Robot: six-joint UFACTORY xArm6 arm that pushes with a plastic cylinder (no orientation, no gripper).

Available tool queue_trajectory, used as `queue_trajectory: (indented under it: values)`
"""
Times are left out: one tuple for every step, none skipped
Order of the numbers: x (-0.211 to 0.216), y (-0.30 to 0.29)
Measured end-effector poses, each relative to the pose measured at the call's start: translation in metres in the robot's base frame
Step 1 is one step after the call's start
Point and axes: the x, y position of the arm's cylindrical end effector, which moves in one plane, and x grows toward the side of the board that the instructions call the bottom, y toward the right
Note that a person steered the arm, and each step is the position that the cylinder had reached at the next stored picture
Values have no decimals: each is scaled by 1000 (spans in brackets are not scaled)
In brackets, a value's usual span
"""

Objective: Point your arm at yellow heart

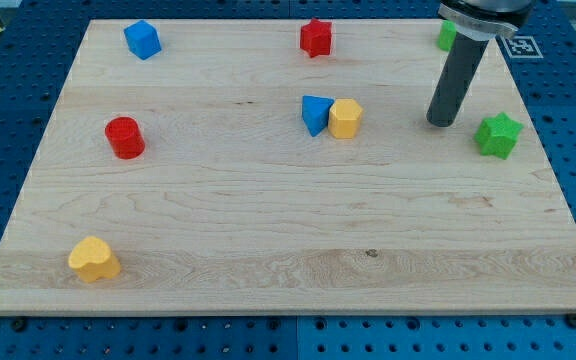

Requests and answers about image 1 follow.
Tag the green block at back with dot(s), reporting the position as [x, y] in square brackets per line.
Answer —
[446, 35]

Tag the yellow heart block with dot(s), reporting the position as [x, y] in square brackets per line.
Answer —
[92, 259]

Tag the wooden board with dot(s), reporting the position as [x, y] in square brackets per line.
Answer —
[234, 208]

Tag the robot arm flange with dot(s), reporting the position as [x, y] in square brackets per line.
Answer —
[482, 20]

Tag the blue cube block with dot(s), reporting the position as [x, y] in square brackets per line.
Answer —
[142, 39]

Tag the fiducial marker tag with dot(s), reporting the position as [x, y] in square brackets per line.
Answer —
[522, 47]

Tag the yellow hexagon block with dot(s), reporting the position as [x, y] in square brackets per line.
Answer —
[345, 116]

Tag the blue triangle block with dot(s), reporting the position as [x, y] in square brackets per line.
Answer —
[315, 113]

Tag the red star block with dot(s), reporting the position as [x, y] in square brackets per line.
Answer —
[316, 38]

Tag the green star block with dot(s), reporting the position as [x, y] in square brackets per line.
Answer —
[498, 135]

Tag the red cylinder block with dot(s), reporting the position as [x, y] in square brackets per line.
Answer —
[125, 138]

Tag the black cylindrical pointer rod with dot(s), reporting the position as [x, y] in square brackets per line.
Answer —
[457, 74]

